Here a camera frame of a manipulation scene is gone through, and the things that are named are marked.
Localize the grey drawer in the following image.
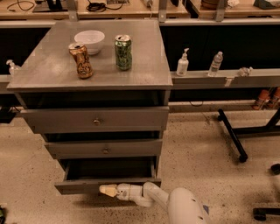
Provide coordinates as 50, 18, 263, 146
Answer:
45, 139, 162, 159
55, 157, 161, 194
21, 107, 169, 134

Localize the crushed gold can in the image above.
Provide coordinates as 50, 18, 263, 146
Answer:
68, 43, 93, 79

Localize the black chair caster base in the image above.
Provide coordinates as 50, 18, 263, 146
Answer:
253, 207, 280, 221

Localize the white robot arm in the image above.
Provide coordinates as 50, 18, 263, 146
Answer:
99, 182, 213, 224

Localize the white bowl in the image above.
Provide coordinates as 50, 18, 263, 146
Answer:
74, 30, 105, 55

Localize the grey bottom drawer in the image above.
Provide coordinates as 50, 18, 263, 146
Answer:
55, 157, 161, 194

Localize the grey wooden drawer cabinet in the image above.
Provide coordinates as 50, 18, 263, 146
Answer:
8, 20, 172, 181

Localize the black coiled cable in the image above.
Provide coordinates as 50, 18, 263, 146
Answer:
86, 1, 124, 13

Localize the crumpled clear plastic wrapper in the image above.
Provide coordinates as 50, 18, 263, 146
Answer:
237, 66, 253, 77

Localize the grey middle drawer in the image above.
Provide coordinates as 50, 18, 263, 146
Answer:
45, 139, 162, 159

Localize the orange bottle left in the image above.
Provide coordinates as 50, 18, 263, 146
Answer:
252, 89, 270, 110

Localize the clear water bottle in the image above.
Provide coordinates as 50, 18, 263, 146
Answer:
208, 52, 223, 77

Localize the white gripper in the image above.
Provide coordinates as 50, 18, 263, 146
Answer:
99, 184, 143, 201

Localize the black metal stand base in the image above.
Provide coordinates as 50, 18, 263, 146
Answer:
218, 108, 280, 163

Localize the white pump bottle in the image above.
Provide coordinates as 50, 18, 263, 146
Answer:
176, 48, 189, 76

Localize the black cable far left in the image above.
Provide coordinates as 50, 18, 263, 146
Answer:
6, 0, 35, 12

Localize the blue tape floor marker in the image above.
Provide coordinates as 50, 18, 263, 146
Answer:
203, 205, 209, 214

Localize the green soda can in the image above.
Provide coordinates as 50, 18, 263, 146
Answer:
115, 34, 132, 71

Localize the orange bottle right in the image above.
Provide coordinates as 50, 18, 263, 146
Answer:
267, 87, 280, 109

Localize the black caster wheel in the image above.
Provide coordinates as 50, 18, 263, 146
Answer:
270, 164, 280, 175

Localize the orange bottle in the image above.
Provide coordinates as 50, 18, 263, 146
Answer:
252, 89, 270, 110
267, 87, 280, 109

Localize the clear pump bottle left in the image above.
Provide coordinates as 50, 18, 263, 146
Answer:
6, 59, 20, 75

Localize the grey top drawer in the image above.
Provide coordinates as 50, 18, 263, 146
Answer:
21, 107, 169, 134

